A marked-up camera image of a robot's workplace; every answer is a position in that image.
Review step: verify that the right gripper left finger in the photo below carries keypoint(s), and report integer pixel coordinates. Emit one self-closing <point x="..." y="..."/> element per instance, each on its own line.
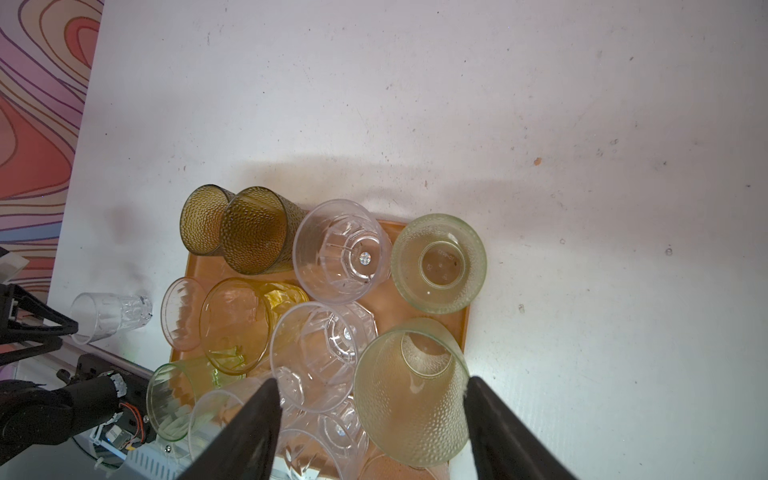
<point x="235" y="454"/>

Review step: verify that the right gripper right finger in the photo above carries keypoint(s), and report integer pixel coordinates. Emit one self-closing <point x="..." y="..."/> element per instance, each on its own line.
<point x="502" y="446"/>

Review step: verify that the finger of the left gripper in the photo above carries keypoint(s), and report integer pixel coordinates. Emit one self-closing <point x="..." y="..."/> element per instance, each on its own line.
<point x="26" y="319"/>

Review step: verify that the small clear glass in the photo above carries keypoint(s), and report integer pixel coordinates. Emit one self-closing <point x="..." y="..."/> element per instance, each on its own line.
<point x="102" y="315"/>

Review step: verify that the bright green glass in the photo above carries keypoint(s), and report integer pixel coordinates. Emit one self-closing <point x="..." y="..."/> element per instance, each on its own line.
<point x="173" y="391"/>

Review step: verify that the tall pale green glass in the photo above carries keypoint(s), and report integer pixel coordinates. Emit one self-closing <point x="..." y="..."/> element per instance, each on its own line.
<point x="409" y="388"/>

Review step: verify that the yellow glass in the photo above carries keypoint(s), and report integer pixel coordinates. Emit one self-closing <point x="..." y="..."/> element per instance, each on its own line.
<point x="238" y="318"/>

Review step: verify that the pink glass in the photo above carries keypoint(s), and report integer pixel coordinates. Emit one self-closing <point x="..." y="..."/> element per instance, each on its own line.
<point x="180" y="313"/>
<point x="382" y="467"/>

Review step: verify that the small pale green glass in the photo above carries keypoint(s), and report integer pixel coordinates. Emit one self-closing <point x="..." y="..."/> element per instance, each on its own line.
<point x="438" y="264"/>

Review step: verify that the brown glass back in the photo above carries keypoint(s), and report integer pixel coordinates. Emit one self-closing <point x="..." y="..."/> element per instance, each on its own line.
<point x="201" y="220"/>

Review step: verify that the dark olive glass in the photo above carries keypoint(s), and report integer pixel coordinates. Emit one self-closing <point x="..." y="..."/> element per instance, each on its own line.
<point x="258" y="231"/>

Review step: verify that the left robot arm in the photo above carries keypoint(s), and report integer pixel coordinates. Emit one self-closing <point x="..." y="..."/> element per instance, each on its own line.
<point x="30" y="414"/>

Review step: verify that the brown plastic tray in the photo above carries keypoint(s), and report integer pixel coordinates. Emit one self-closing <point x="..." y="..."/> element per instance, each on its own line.
<point x="386" y="304"/>

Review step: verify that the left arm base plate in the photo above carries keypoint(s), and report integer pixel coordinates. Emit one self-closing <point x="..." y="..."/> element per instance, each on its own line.
<point x="117" y="389"/>

